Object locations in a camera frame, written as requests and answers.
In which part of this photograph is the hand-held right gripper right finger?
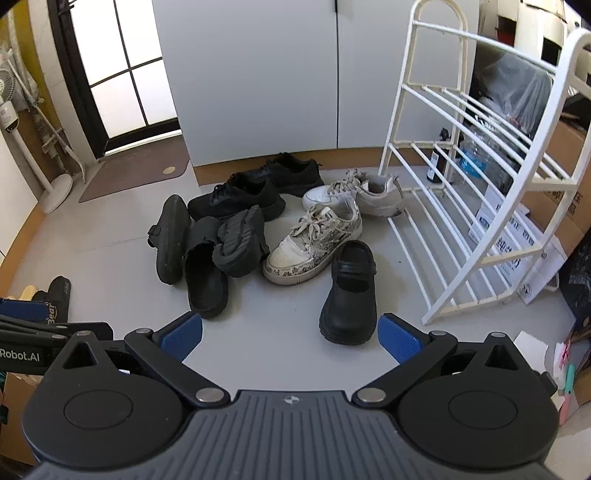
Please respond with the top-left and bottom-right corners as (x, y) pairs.
(352, 313), (541, 408)

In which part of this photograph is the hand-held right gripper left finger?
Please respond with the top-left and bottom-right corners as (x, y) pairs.
(51, 311), (232, 408)

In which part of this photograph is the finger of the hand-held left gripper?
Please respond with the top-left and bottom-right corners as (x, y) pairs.
(0, 298), (49, 324)
(0, 316), (114, 342)

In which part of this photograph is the black slip-on mule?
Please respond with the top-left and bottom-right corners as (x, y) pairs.
(148, 194), (192, 284)
(184, 216), (230, 320)

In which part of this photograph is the black chunky strap clog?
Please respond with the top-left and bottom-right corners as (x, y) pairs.
(212, 205), (271, 278)
(318, 240), (379, 346)

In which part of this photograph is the white shoe rack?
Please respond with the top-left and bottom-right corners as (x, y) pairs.
(378, 0), (591, 326)

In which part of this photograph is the white sneaker black print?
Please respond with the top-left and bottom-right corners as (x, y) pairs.
(262, 196), (363, 284)

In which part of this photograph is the black lace-up sneaker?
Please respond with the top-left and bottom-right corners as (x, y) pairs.
(240, 152), (325, 198)
(187, 173), (287, 222)

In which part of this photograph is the plain white sneaker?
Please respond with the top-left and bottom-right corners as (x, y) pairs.
(302, 168), (407, 217)

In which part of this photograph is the white side cabinet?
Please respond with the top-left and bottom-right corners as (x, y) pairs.
(0, 131), (40, 259)

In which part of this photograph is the white standing fan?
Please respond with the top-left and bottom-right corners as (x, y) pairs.
(0, 46), (75, 214)

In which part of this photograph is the white paper sheet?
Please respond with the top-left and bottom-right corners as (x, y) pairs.
(512, 330), (550, 370)

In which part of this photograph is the white printed paper bag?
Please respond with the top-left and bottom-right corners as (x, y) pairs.
(468, 187), (568, 305)

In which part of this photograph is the white mop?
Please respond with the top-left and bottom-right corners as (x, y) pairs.
(25, 104), (88, 185)

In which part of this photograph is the brown door mat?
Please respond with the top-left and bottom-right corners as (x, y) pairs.
(78, 137), (190, 204)

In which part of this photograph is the dark glass bottle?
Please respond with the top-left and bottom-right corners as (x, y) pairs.
(427, 143), (444, 184)

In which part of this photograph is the black plastic bag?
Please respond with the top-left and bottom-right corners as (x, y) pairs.
(558, 237), (591, 326)

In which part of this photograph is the clear plastic water bottle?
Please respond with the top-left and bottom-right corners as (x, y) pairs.
(457, 122), (511, 183)

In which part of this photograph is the black framed glass door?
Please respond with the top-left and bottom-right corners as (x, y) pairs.
(48, 0), (183, 160)

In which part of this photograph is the brown cardboard box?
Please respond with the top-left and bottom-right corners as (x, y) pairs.
(522, 117), (591, 259)

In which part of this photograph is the grey plastic covered bundle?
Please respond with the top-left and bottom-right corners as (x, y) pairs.
(480, 51), (555, 134)

